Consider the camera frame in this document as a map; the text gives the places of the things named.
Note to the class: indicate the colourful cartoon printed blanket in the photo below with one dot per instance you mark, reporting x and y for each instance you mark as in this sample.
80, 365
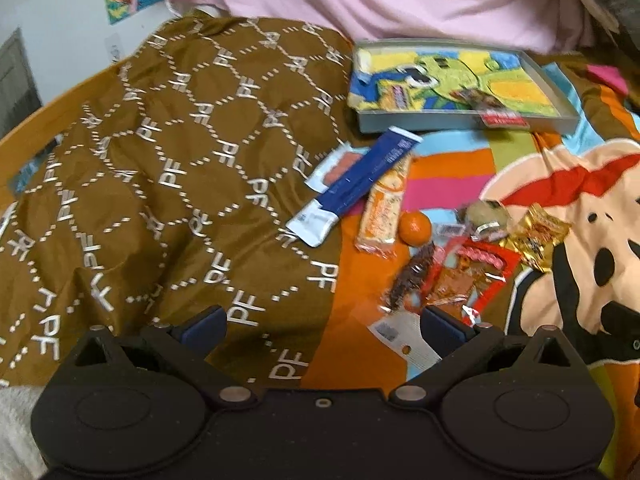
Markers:
550, 185

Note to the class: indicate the grey tray with cartoon liner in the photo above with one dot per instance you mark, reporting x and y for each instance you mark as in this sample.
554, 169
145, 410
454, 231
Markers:
400, 122

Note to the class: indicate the small purple yellow packet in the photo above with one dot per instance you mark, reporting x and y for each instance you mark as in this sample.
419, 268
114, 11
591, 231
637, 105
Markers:
404, 96

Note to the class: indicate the white wall outlet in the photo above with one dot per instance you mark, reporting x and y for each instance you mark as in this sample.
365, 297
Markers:
113, 48

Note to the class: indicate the red snack packet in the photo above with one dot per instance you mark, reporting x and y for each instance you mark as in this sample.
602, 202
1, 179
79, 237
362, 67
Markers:
465, 275

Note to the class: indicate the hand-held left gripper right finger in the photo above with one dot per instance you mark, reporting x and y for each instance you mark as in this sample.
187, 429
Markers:
442, 322

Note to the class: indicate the white fluffy cloth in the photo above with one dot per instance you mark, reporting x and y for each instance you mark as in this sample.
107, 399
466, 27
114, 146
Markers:
17, 430

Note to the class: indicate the mandarin orange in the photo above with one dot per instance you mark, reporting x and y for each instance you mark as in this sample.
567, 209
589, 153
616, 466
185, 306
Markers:
414, 227

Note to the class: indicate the clear pink sausage packet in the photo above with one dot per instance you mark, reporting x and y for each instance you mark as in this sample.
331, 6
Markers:
334, 170

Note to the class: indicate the orange cracker packet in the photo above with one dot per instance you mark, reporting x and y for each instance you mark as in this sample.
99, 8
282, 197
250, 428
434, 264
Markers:
381, 210

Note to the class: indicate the grey-green snack packet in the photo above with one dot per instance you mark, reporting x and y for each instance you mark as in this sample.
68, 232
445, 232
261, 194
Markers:
482, 215

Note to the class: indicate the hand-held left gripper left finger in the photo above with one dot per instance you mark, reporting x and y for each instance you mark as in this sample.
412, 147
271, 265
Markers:
206, 325

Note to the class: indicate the pink cloth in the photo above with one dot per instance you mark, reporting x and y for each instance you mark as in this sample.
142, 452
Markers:
400, 0

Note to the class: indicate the gold candy packet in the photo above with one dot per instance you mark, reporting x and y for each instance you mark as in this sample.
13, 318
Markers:
537, 237

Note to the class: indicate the red label flat packet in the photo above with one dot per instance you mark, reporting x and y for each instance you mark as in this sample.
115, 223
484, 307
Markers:
505, 120

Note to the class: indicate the clear packet of dark snack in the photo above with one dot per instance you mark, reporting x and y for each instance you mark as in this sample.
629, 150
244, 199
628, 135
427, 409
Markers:
407, 275

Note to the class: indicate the small dark red packet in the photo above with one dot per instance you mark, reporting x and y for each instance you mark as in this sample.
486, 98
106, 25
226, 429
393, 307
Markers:
472, 98

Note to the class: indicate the wooden bed frame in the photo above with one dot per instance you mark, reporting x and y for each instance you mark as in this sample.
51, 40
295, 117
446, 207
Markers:
30, 130

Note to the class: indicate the long blue snack packet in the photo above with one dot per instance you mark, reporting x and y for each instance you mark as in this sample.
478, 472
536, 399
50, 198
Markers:
360, 175

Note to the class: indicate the brown quilted blanket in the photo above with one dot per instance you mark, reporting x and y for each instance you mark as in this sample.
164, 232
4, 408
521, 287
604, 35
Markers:
175, 125

